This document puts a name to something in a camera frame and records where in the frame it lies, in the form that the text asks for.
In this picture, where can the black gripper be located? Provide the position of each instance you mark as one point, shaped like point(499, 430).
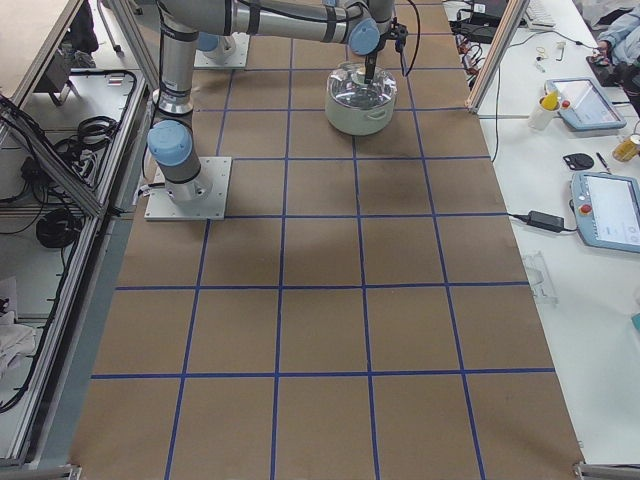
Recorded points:
point(370, 63)

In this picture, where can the glass pot lid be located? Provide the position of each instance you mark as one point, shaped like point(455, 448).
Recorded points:
point(345, 85)

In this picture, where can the pale green cooking pot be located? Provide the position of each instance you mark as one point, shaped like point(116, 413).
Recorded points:
point(357, 122)

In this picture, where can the black laptop computer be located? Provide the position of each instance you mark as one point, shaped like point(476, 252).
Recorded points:
point(480, 20)

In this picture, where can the white cup with banana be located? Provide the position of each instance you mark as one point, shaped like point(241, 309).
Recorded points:
point(545, 110)

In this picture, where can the upper teach pendant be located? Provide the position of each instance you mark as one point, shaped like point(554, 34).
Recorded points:
point(589, 108)

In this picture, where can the teach pendant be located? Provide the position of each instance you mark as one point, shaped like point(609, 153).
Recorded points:
point(606, 210)
point(589, 108)

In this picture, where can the black round mouse pad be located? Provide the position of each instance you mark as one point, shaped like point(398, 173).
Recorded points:
point(578, 161)

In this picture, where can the black power adapter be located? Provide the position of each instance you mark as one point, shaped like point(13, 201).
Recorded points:
point(545, 221)

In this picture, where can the lower teach pendant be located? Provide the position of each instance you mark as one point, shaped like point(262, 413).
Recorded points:
point(606, 210)

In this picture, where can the clear plastic holder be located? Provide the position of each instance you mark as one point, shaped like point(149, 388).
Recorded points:
point(539, 279)

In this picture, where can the white crumpled cloth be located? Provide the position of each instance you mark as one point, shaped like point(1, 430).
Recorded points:
point(17, 340)

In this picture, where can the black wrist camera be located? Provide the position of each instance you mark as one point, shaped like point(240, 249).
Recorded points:
point(397, 33)

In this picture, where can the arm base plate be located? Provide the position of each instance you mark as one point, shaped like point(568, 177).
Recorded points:
point(236, 61)
point(202, 198)

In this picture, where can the aluminium frame post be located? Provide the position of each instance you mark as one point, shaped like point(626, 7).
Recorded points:
point(502, 39)

